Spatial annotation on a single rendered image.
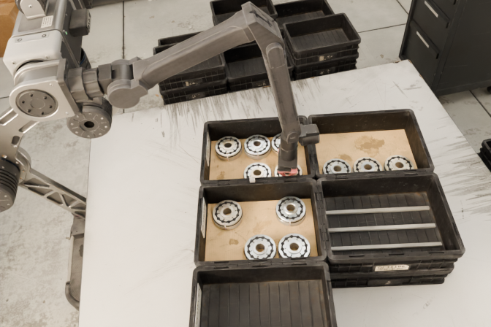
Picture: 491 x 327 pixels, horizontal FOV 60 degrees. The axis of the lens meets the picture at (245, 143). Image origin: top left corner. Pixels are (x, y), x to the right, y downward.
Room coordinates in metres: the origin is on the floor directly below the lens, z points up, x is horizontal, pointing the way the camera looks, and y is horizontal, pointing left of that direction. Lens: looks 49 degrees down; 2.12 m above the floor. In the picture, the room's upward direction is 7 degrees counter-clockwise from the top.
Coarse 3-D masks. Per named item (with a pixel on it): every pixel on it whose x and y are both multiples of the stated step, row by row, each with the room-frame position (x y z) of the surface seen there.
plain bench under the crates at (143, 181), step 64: (384, 64) 1.64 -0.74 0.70; (128, 128) 1.41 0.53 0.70; (192, 128) 1.36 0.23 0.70; (448, 128) 1.18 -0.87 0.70; (128, 192) 1.05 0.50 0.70; (192, 192) 1.01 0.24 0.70; (448, 192) 0.86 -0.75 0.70; (128, 256) 0.76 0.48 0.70; (192, 256) 0.73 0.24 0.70; (128, 320) 0.53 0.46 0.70; (384, 320) 0.43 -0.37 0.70; (448, 320) 0.41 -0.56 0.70
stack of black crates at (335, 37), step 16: (336, 16) 2.28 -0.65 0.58; (288, 32) 2.16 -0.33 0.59; (304, 32) 2.26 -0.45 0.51; (320, 32) 2.27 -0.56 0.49; (336, 32) 2.25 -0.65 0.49; (352, 32) 2.12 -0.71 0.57; (288, 48) 2.14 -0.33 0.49; (304, 48) 2.13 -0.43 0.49; (320, 48) 1.98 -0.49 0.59; (336, 48) 2.00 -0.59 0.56; (352, 48) 2.00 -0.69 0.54; (304, 64) 1.97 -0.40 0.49; (320, 64) 1.98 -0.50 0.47; (336, 64) 2.00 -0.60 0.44; (352, 64) 2.01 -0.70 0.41
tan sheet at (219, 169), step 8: (272, 152) 1.06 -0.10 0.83; (304, 152) 1.04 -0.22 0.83; (216, 160) 1.05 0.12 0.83; (240, 160) 1.04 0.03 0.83; (248, 160) 1.04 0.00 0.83; (256, 160) 1.03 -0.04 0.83; (264, 160) 1.03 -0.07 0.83; (272, 160) 1.02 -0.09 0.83; (304, 160) 1.00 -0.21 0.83; (216, 168) 1.02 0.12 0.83; (224, 168) 1.01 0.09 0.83; (232, 168) 1.01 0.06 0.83; (240, 168) 1.00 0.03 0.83; (272, 168) 0.98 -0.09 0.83; (304, 168) 0.96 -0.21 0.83; (216, 176) 0.98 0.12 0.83; (224, 176) 0.97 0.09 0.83; (232, 176) 0.97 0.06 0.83; (240, 176) 0.96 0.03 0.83; (272, 176) 0.95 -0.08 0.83
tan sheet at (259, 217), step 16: (208, 208) 0.84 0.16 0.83; (256, 208) 0.82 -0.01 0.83; (272, 208) 0.81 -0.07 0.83; (208, 224) 0.77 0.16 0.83; (240, 224) 0.76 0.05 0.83; (256, 224) 0.75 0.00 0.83; (272, 224) 0.74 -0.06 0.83; (304, 224) 0.73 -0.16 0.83; (208, 240) 0.71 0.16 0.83; (224, 240) 0.71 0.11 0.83; (240, 240) 0.70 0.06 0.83; (208, 256) 0.65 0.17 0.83; (224, 256) 0.65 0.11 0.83; (240, 256) 0.64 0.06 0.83
